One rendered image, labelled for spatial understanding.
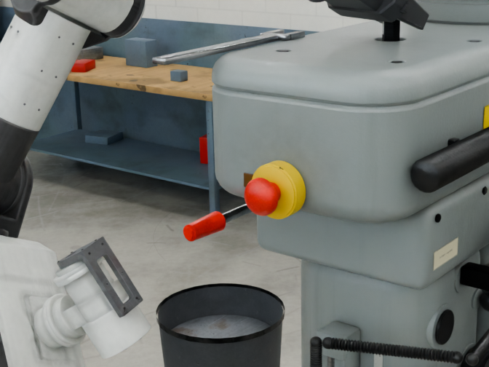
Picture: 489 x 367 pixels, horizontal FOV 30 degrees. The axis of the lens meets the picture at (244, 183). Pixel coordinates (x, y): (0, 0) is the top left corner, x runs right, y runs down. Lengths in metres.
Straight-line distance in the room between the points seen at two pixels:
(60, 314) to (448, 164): 0.47
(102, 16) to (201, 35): 5.82
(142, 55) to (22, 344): 5.93
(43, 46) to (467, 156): 0.51
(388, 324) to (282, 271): 4.21
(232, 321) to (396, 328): 2.47
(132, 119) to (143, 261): 2.29
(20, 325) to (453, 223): 0.51
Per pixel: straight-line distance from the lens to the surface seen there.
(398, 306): 1.11
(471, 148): 0.97
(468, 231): 1.11
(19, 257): 1.13
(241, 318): 3.59
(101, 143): 7.37
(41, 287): 1.13
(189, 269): 5.38
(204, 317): 3.61
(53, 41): 1.13
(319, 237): 1.09
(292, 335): 4.58
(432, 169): 0.91
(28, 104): 1.14
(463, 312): 1.21
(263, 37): 1.10
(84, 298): 1.05
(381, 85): 0.90
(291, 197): 0.94
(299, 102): 0.94
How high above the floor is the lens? 2.05
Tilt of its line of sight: 17 degrees down
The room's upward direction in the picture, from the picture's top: 1 degrees counter-clockwise
